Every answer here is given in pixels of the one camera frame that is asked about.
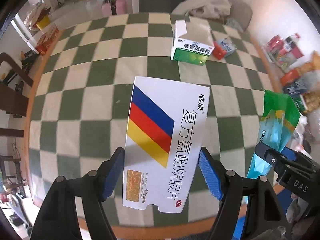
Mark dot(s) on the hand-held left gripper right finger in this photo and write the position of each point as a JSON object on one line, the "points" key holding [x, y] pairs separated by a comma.
{"points": [[211, 177]]}

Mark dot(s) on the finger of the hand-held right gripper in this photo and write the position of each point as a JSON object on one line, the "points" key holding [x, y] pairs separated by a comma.
{"points": [[266, 153], [290, 153]]}

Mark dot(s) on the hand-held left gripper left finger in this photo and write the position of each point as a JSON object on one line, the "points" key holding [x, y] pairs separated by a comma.
{"points": [[112, 172]]}

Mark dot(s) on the teal green plastic bag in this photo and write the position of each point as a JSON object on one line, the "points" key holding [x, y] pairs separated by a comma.
{"points": [[275, 120]]}

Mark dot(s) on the white striped medicine box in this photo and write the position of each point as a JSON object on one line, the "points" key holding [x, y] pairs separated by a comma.
{"points": [[155, 120]]}

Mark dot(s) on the crumpled white tissue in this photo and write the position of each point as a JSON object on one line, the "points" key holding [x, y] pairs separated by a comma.
{"points": [[308, 127]]}

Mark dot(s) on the green white checkered table mat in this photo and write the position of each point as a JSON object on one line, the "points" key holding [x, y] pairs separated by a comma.
{"points": [[87, 92]]}

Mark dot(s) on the yellow snack bag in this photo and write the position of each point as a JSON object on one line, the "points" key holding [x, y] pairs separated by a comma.
{"points": [[311, 66]]}

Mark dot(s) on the cola bottle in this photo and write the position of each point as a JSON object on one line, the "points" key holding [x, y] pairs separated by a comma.
{"points": [[294, 47]]}

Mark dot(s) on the red drink can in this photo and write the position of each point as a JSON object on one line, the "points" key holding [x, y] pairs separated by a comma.
{"points": [[274, 43]]}

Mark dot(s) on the small red blue box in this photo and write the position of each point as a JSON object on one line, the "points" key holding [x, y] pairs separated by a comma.
{"points": [[222, 48]]}

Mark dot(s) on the green white medicine box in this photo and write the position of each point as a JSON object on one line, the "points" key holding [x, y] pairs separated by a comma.
{"points": [[190, 52]]}

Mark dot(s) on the clear plastic bag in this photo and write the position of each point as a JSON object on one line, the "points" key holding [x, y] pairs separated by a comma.
{"points": [[235, 25]]}

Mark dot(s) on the dark wooden chair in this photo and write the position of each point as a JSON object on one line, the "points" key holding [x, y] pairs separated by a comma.
{"points": [[12, 80]]}

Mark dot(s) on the grey armchair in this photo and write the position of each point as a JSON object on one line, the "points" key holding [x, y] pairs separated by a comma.
{"points": [[241, 12]]}

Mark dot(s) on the red cardboard box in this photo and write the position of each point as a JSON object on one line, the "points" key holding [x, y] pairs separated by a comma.
{"points": [[52, 31], [43, 44]]}

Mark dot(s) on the beige coat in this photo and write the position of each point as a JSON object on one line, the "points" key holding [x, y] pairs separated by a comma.
{"points": [[207, 6]]}

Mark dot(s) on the yellow bin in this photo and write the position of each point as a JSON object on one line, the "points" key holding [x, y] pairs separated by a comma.
{"points": [[42, 22]]}

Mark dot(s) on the pink suitcase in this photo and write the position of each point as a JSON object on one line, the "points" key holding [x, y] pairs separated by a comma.
{"points": [[121, 3]]}

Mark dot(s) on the pile of pale clothes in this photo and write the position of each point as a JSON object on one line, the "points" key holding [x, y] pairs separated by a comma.
{"points": [[35, 15]]}

